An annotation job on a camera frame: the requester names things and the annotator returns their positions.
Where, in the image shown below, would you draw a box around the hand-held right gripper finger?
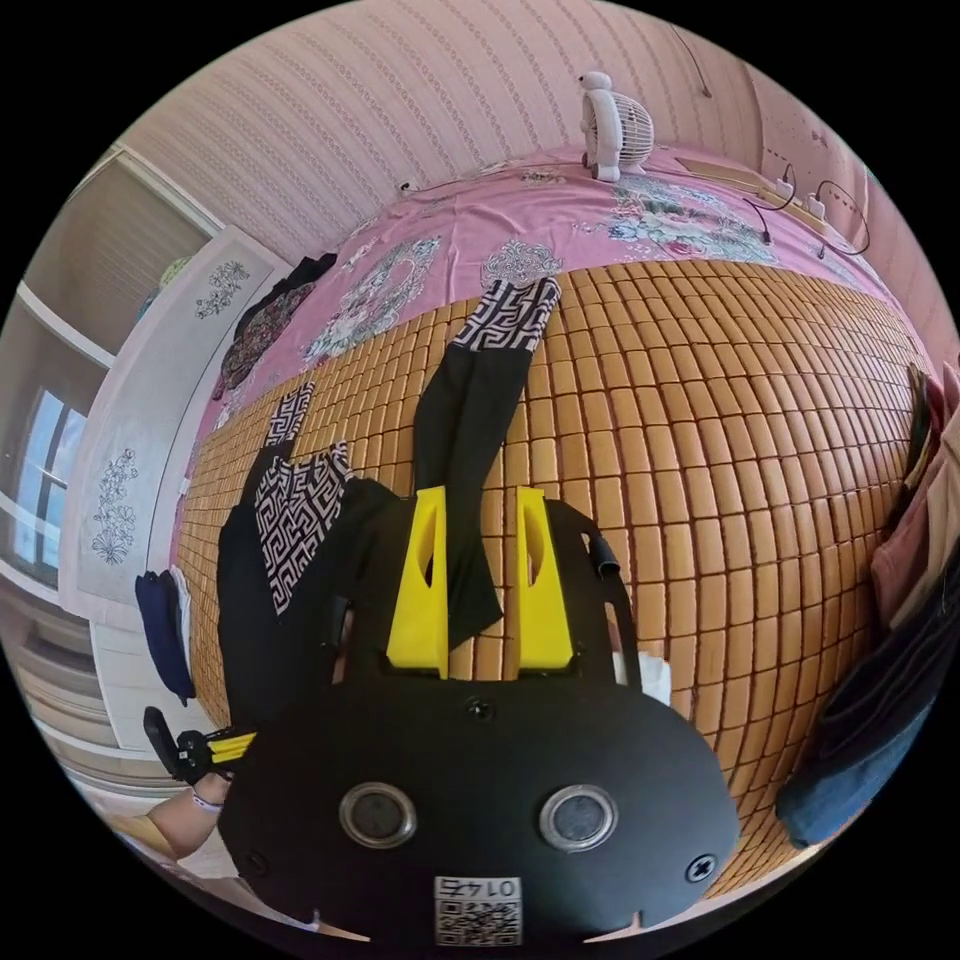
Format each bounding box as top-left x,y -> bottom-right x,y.
515,485 -> 580,674

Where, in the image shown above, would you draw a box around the black long sleeve patterned cuffs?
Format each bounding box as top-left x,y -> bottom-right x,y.
215,275 -> 564,725

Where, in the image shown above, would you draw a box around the person's left forearm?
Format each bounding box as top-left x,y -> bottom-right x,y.
144,794 -> 226,865

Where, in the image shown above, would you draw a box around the person's left hand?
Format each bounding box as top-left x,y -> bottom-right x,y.
191,770 -> 235,813

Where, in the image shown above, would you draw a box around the person's right hand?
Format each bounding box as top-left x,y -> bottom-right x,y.
607,599 -> 673,708

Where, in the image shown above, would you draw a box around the navy blue garment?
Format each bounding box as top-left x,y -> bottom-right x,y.
134,564 -> 199,708

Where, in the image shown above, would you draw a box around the bed with woven mat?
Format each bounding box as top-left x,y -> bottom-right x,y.
170,144 -> 935,901

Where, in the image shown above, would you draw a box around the white cupboard with flower print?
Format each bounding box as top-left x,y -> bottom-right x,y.
58,223 -> 295,610

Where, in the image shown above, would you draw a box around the window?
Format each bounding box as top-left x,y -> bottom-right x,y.
0,378 -> 93,590

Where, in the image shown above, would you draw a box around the pile of clothes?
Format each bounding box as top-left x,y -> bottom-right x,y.
774,358 -> 960,850

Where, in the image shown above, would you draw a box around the dark floral garment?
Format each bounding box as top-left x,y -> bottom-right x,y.
212,253 -> 340,403

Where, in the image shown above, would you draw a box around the white table fan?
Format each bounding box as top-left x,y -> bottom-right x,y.
575,70 -> 656,184

